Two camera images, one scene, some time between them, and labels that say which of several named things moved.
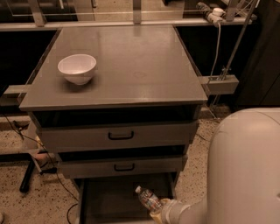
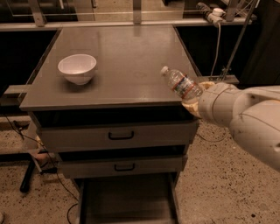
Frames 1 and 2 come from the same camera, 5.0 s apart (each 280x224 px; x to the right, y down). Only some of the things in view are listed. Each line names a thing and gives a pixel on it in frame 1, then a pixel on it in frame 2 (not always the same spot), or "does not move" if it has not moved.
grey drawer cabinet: x=120 y=106 does not move
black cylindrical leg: x=27 y=178 does not move
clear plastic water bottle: x=148 y=199 -> x=182 y=84
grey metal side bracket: x=224 y=84 does not move
